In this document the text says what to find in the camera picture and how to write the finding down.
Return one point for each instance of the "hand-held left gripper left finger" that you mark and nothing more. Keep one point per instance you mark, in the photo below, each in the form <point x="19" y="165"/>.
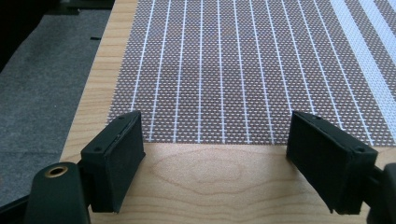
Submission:
<point x="115" y="161"/>

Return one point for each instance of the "brown white striped woven placemat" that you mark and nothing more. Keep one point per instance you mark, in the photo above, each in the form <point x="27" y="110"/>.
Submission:
<point x="249" y="68"/>

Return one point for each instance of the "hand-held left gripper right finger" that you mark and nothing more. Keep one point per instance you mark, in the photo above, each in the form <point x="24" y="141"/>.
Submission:
<point x="327" y="161"/>

